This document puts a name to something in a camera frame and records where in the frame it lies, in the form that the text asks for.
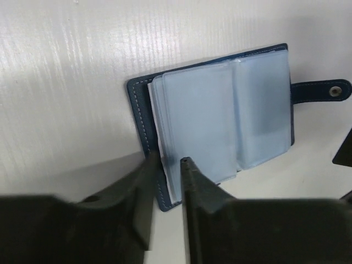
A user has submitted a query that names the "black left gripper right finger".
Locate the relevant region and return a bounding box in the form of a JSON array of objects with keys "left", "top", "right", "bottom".
[{"left": 180, "top": 157, "right": 351, "bottom": 263}]

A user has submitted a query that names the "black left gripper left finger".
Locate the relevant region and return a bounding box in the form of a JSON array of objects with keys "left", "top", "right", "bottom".
[{"left": 1, "top": 152, "right": 161, "bottom": 263}]

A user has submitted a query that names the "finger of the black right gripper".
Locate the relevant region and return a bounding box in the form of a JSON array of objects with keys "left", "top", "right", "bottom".
[{"left": 332, "top": 134, "right": 352, "bottom": 167}]

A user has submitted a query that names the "navy blue card holder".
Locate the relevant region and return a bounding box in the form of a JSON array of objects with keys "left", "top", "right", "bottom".
[{"left": 126, "top": 43, "right": 351, "bottom": 212}]

